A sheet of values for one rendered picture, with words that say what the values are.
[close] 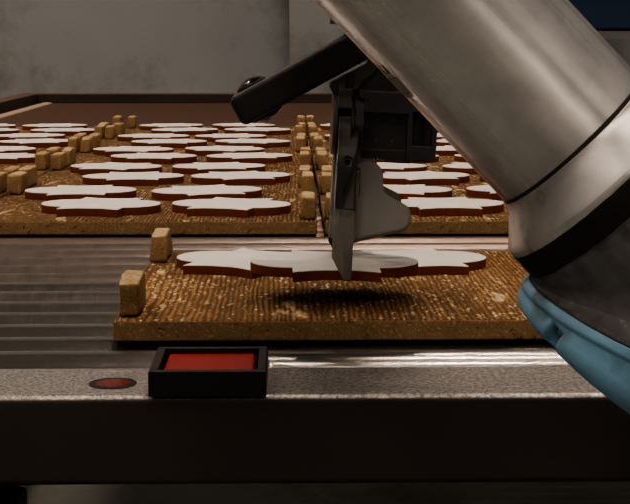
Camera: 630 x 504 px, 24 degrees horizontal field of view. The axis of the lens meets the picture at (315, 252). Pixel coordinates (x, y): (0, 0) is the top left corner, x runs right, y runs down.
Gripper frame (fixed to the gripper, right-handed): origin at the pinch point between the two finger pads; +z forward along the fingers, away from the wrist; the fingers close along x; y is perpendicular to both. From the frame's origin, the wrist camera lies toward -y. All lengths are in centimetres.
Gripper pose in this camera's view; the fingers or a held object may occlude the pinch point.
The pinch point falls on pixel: (335, 260)
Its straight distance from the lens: 117.0
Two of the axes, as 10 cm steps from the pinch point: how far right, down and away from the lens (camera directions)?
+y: 10.0, 0.5, 0.3
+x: -0.2, -1.5, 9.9
